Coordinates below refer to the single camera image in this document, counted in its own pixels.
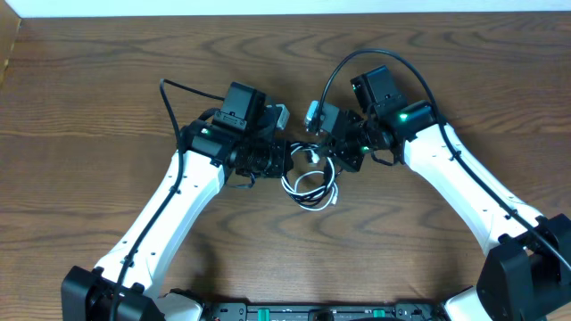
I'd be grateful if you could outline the white cable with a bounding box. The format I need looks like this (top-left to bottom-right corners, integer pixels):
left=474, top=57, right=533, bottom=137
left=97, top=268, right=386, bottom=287
left=280, top=144, right=340, bottom=212

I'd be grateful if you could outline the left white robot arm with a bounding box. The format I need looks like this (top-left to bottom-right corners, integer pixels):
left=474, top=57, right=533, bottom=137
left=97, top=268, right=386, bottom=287
left=61, top=82, right=293, bottom=320

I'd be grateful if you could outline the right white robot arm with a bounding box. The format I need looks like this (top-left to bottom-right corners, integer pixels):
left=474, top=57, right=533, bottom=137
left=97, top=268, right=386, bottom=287
left=332, top=66, right=570, bottom=320

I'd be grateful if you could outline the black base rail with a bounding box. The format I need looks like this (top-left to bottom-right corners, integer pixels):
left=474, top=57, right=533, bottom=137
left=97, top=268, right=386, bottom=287
left=155, top=289, right=451, bottom=321

